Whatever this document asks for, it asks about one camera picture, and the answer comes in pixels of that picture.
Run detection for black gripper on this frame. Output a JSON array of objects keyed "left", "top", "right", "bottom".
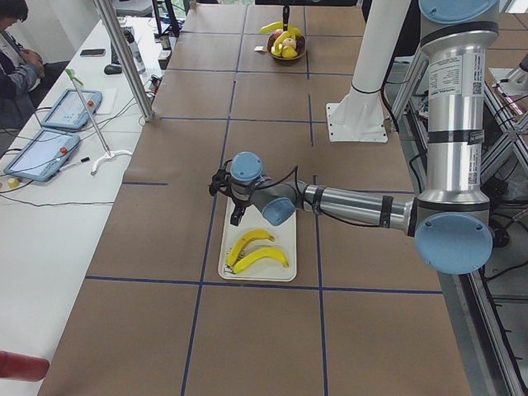
[{"left": 229, "top": 190, "right": 252, "bottom": 225}]

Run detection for yellow banana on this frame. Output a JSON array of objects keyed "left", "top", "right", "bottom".
[
  {"left": 232, "top": 247, "right": 290, "bottom": 274},
  {"left": 226, "top": 229, "right": 276, "bottom": 267},
  {"left": 273, "top": 31, "right": 292, "bottom": 46},
  {"left": 260, "top": 21, "right": 303, "bottom": 35}
]

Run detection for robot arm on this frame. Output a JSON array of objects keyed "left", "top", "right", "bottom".
[{"left": 224, "top": 1, "right": 499, "bottom": 275}]

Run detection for brown wicker basket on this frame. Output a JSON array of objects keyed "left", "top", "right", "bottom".
[{"left": 266, "top": 34, "right": 306, "bottom": 61}]

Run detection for red pink apple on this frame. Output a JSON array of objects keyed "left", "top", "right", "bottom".
[{"left": 269, "top": 31, "right": 282, "bottom": 45}]

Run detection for yellow starfruit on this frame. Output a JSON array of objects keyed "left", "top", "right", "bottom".
[{"left": 270, "top": 44, "right": 282, "bottom": 58}]

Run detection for yellow lemon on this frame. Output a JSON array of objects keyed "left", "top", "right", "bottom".
[{"left": 281, "top": 46, "right": 298, "bottom": 59}]

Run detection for white rectangular bear tray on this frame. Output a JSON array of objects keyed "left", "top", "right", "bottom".
[{"left": 218, "top": 200, "right": 297, "bottom": 282}]

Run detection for black computer mouse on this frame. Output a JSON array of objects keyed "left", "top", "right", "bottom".
[{"left": 103, "top": 64, "right": 122, "bottom": 75}]

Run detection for black smartphone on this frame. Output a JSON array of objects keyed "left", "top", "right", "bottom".
[{"left": 80, "top": 48, "right": 106, "bottom": 57}]

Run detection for far blue teach pendant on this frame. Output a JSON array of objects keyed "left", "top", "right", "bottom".
[{"left": 41, "top": 88, "right": 102, "bottom": 131}]

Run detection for blue teach pendant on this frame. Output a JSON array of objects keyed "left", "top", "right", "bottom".
[
  {"left": 3, "top": 128, "right": 81, "bottom": 182},
  {"left": 41, "top": 88, "right": 102, "bottom": 131}
]

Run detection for near blue teach pendant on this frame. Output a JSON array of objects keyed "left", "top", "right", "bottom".
[{"left": 3, "top": 128, "right": 81, "bottom": 182}]

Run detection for white stand metal rod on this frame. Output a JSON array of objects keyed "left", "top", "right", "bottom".
[{"left": 64, "top": 68, "right": 134, "bottom": 176}]

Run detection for seated person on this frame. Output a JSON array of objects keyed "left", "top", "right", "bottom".
[{"left": 1, "top": 1, "right": 45, "bottom": 130}]

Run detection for red cylinder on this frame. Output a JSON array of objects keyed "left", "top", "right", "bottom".
[{"left": 1, "top": 351, "right": 50, "bottom": 382}]

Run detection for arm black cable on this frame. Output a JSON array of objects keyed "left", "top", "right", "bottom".
[{"left": 218, "top": 158, "right": 384, "bottom": 228}]

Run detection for aluminium frame post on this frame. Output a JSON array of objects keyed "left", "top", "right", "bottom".
[{"left": 93, "top": 0, "right": 154, "bottom": 122}]

